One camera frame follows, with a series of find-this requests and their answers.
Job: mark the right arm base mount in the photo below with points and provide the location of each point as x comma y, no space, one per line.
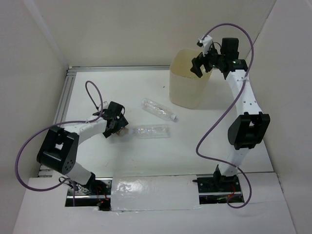
217,189

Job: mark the clear bottle near bin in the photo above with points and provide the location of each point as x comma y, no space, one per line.
158,110

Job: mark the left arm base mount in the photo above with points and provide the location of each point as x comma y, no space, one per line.
99,197

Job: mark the red cap sauce bottle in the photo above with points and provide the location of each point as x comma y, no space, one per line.
122,132

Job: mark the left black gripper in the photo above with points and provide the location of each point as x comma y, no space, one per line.
121,123

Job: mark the clear bottle centre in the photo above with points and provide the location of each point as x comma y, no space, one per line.
153,131

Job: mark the back aluminium rail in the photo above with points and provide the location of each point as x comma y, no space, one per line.
116,68

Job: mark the beige plastic bin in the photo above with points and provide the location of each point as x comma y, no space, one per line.
185,88

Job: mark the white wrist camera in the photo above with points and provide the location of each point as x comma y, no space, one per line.
101,108
205,44

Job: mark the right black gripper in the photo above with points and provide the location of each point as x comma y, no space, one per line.
197,62

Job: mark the left aluminium rail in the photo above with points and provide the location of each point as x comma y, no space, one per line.
63,104

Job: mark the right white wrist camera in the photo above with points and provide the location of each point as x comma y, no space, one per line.
205,44

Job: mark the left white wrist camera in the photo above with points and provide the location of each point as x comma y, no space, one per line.
101,108

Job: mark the aluminium rail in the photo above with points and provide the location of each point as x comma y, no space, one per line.
63,104
116,68

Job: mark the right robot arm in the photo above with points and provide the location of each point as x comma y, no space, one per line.
251,123

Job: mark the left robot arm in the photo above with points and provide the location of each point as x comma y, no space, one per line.
60,146

